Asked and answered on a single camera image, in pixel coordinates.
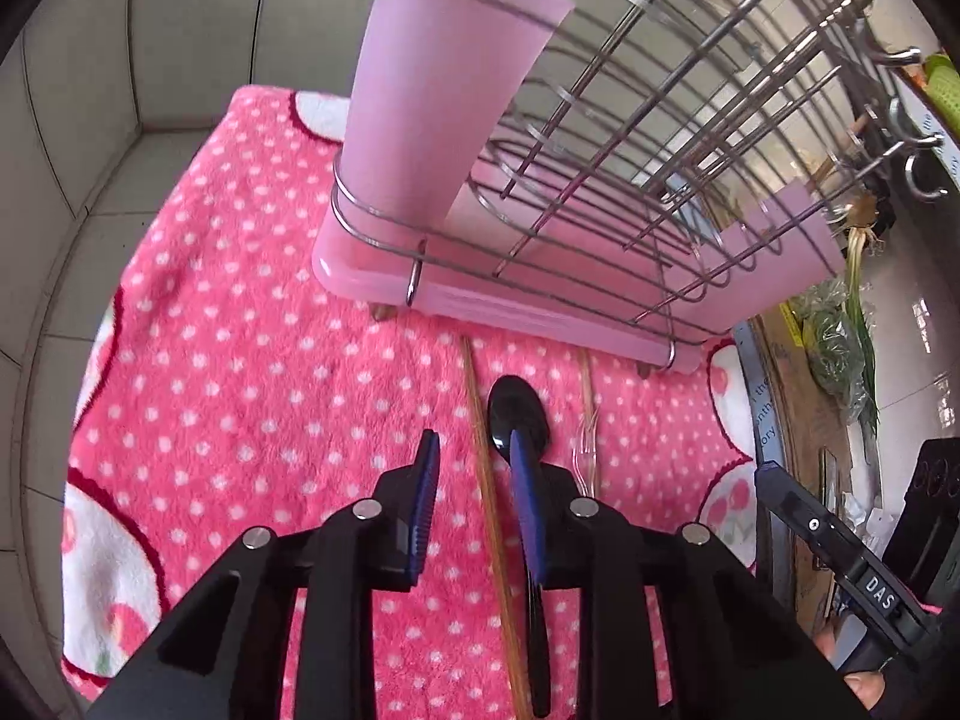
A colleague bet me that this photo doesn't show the person's right hand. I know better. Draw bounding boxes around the person's right hand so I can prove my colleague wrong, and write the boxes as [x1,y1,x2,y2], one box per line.
[814,626,890,715]

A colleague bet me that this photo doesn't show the wooden chopstick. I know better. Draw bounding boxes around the wooden chopstick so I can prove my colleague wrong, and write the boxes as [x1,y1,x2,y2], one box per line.
[460,336,532,720]
[576,349,601,500]

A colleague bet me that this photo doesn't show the green plastic basket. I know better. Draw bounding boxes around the green plastic basket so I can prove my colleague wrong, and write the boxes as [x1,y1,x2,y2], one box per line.
[922,52,960,117]

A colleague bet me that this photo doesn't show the plastic bag of greens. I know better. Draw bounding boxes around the plastic bag of greens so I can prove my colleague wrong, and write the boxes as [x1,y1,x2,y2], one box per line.
[784,277,875,421]

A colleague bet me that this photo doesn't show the pink utensil holder wire rack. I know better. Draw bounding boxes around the pink utensil holder wire rack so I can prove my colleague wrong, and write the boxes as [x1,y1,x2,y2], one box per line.
[311,0,946,376]

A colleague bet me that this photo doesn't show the pink polka dot blanket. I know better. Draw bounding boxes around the pink polka dot blanket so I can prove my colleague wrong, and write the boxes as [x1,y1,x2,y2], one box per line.
[60,86,758,720]

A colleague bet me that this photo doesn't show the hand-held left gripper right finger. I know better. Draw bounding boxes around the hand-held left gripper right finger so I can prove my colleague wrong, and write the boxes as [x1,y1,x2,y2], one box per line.
[510,429,875,720]

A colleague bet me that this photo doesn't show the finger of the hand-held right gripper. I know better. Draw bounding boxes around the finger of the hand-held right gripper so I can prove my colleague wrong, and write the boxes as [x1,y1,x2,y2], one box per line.
[754,461,863,578]
[892,439,960,608]

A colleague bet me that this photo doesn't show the black spoon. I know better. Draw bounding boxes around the black spoon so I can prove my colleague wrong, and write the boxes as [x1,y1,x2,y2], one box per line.
[487,375,554,717]

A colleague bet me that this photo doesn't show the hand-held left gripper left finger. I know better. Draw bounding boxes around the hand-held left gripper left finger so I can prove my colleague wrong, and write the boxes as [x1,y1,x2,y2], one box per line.
[90,429,441,720]

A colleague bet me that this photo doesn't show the green onions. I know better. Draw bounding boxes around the green onions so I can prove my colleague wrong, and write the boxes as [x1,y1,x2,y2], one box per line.
[840,199,882,436]

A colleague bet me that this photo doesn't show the white plastic bag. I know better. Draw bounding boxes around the white plastic bag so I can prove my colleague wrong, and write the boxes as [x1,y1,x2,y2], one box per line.
[840,491,897,541]

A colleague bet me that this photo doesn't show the clear plastic fork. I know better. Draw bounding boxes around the clear plastic fork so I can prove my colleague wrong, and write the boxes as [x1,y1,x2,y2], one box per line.
[571,409,601,500]

